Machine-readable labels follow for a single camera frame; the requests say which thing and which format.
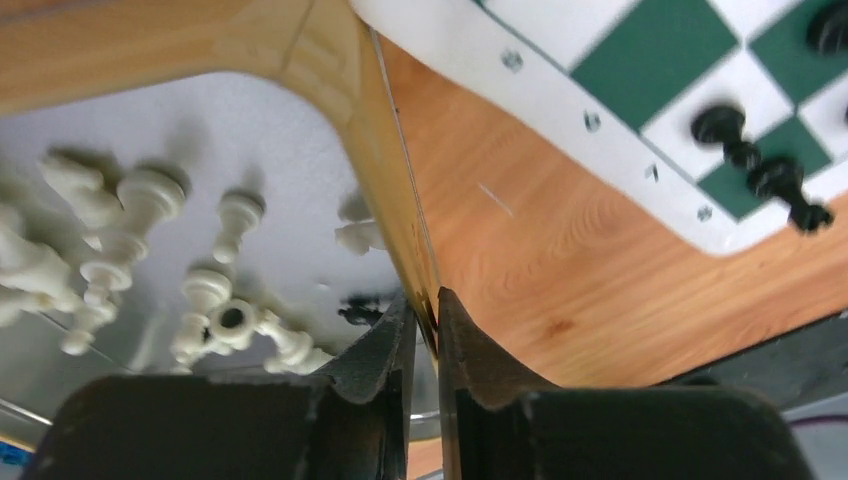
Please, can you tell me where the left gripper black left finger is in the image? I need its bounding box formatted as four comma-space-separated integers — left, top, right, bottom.
23, 295, 416, 479

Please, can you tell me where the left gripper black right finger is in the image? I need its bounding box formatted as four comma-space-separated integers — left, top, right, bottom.
438, 288, 813, 479

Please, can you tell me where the gold tin box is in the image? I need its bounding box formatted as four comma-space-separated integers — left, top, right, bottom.
1, 1, 406, 447

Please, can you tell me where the green white chess board mat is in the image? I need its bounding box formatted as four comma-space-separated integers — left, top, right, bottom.
352, 0, 847, 256

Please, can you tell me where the black rook chess piece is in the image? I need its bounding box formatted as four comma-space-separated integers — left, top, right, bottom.
746, 156, 835, 235

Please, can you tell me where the black piece in tin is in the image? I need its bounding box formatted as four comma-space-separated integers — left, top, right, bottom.
337, 295, 389, 327

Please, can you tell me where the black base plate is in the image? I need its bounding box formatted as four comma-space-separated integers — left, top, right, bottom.
661, 309, 847, 410

